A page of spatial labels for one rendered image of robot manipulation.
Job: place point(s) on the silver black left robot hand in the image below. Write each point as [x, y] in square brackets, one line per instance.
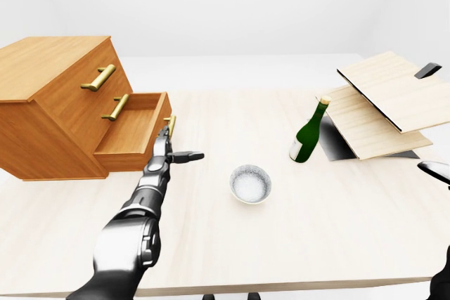
[161, 154]

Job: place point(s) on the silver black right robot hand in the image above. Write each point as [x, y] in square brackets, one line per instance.
[437, 169]

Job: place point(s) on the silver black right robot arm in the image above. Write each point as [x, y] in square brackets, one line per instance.
[442, 279]

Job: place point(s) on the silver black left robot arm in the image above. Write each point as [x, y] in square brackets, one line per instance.
[123, 244]

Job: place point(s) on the open wooden drawer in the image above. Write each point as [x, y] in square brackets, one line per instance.
[126, 131]

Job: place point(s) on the wooden cabinet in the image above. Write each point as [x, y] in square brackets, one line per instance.
[31, 128]

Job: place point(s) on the speckled grey ceramic bowl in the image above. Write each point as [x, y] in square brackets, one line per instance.
[250, 184]

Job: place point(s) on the green glass bottle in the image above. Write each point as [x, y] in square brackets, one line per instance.
[307, 135]

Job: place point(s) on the small dark shape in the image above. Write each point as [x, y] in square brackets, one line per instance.
[208, 297]
[254, 296]

